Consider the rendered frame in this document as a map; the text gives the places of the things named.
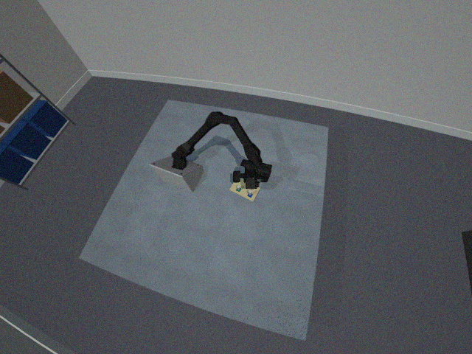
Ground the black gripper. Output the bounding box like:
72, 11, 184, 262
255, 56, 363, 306
233, 171, 268, 183

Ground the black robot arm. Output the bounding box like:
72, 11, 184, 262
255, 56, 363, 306
171, 111, 272, 189

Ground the cream rectangular circuit board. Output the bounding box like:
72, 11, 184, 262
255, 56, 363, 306
229, 179, 260, 202

